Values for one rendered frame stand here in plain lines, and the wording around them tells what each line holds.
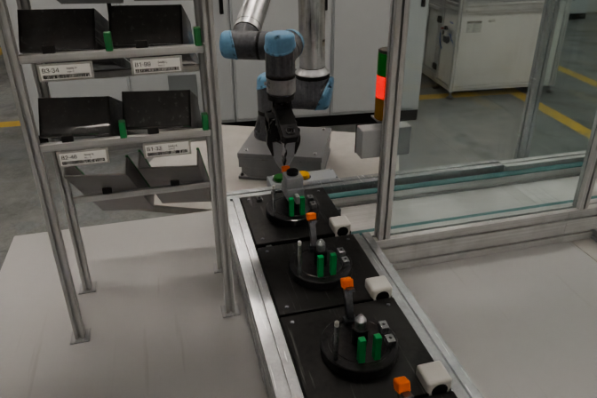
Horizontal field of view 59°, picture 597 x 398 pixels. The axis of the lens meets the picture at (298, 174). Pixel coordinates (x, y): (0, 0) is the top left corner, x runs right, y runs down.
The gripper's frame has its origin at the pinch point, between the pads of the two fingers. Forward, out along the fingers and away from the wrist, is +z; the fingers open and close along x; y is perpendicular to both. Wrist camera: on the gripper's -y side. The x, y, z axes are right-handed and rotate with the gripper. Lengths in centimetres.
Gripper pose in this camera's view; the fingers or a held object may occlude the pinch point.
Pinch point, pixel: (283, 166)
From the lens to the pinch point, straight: 143.8
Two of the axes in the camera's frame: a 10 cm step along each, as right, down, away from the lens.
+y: -2.5, -4.3, 8.7
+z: 0.0, 8.9, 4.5
